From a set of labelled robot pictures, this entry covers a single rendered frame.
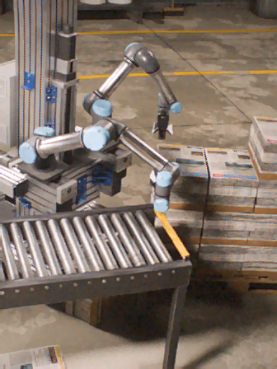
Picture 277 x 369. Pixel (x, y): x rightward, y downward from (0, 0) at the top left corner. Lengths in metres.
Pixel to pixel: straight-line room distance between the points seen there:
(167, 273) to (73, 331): 0.97
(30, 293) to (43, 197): 0.95
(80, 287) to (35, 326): 0.97
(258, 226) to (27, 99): 1.54
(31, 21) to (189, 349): 2.03
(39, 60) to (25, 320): 1.49
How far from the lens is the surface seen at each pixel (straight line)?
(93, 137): 3.20
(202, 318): 3.95
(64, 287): 2.87
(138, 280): 2.95
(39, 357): 3.62
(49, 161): 3.60
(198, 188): 3.70
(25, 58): 3.73
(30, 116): 3.83
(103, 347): 3.69
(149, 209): 3.38
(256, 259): 4.03
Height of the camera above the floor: 2.57
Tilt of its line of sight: 29 degrees down
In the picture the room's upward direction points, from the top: 5 degrees clockwise
